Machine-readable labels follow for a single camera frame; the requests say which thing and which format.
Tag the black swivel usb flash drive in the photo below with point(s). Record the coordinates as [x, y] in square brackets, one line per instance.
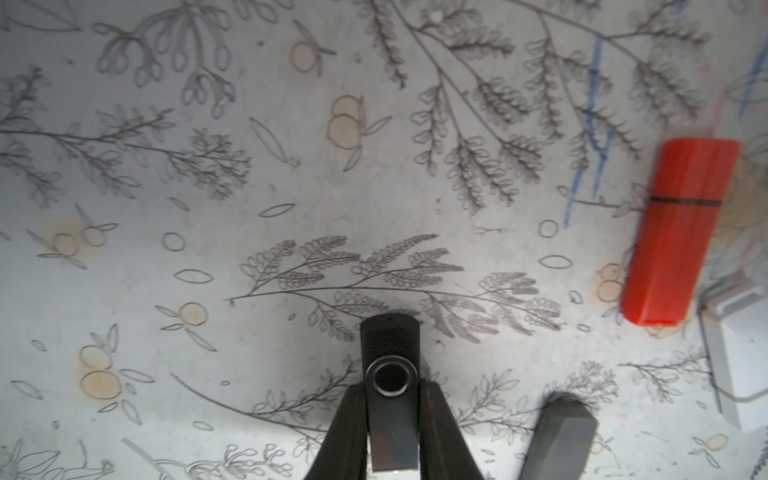
[390, 348]

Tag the red usb flash drive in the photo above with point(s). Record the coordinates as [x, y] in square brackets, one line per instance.
[689, 186]

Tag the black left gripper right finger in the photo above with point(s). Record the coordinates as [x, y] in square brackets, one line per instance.
[444, 454]

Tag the white square usb flash drive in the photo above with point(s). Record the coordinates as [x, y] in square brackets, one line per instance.
[734, 323]

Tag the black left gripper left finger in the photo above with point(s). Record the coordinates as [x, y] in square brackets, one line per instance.
[343, 452]

